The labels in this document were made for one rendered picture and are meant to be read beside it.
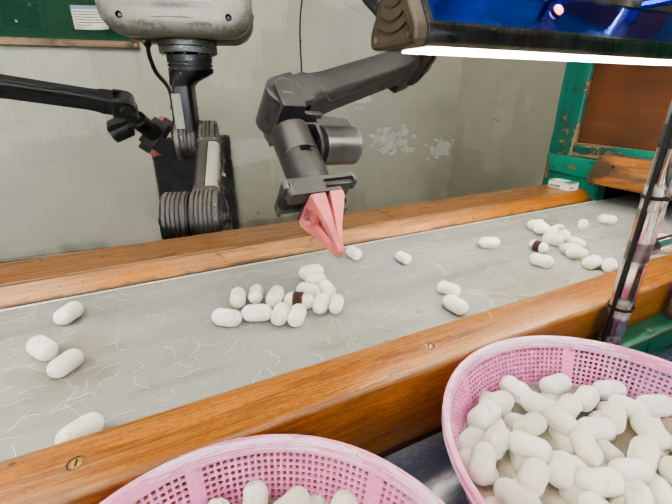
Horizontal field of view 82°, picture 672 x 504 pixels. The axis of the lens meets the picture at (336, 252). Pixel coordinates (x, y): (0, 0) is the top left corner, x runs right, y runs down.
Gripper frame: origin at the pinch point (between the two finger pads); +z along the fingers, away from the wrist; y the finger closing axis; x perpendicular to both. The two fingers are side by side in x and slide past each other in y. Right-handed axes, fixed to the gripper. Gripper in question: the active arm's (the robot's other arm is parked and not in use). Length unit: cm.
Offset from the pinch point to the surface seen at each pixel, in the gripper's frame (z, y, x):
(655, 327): 22.6, 36.0, -5.6
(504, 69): -131, 193, 73
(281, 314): 5.3, -8.5, 3.2
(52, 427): 10.5, -30.8, 1.1
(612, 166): -10, 78, 6
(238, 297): 0.5, -12.0, 7.2
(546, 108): -89, 188, 65
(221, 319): 3.5, -14.9, 5.3
